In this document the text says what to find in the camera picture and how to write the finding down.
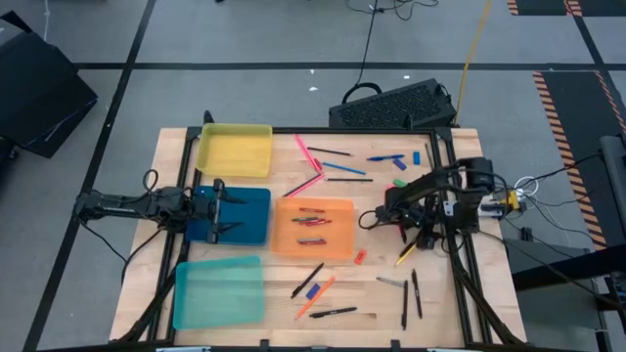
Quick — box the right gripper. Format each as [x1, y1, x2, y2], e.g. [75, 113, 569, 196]
[388, 184, 440, 251]

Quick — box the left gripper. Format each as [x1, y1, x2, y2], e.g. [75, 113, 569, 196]
[188, 178, 249, 245]

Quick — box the yellow pencil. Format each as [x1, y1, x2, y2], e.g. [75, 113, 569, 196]
[394, 242, 420, 267]

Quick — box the pink pencil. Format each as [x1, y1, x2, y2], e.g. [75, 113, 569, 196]
[285, 173, 326, 198]
[292, 133, 324, 173]

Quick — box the orange pencil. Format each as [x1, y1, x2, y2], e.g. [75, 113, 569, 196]
[293, 276, 336, 322]

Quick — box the blue plastic bin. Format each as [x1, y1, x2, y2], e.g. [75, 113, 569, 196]
[184, 185, 272, 246]

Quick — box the yellow plastic bin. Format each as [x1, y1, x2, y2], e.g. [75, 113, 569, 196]
[195, 122, 274, 179]

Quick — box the orange plastic bin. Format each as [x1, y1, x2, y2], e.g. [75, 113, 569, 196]
[270, 196, 356, 260]

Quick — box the white power strip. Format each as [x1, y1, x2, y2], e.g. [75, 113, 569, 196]
[477, 188, 527, 219]

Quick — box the teal plastic bin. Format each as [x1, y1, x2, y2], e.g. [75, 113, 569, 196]
[171, 254, 266, 331]

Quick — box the black pen white logo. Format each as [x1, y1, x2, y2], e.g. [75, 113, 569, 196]
[308, 306, 359, 320]

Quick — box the black stand beam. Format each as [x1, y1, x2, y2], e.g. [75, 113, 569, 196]
[503, 239, 626, 294]

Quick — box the hazard-striped floor mat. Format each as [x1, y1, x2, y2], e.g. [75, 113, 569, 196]
[531, 70, 626, 250]
[506, 0, 626, 18]

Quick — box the black case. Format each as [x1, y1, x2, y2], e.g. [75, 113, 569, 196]
[0, 10, 99, 159]

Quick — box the yellow cable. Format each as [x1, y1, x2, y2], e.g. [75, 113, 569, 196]
[452, 0, 494, 126]

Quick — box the black floor cable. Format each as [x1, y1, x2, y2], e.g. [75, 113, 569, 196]
[340, 0, 440, 105]

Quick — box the grey post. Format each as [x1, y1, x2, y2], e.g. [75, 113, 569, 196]
[599, 134, 626, 245]

